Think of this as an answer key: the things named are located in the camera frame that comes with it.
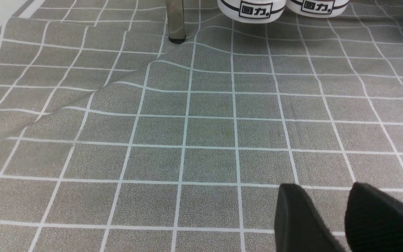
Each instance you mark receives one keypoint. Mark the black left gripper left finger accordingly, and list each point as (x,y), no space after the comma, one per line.
(298,226)

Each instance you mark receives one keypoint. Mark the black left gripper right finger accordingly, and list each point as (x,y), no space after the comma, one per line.
(373,220)

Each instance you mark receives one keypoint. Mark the metal shoe rack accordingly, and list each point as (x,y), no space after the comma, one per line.
(175,17)

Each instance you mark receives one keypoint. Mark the black canvas sneaker right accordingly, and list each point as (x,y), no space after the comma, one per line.
(321,9)

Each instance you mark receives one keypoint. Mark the black canvas sneaker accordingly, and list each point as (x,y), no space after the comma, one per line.
(252,11)
(321,9)

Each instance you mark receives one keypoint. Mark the black canvas sneaker left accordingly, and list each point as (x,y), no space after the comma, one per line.
(252,11)

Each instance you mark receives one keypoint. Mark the grey grid-pattern cloth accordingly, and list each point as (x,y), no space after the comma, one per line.
(114,139)

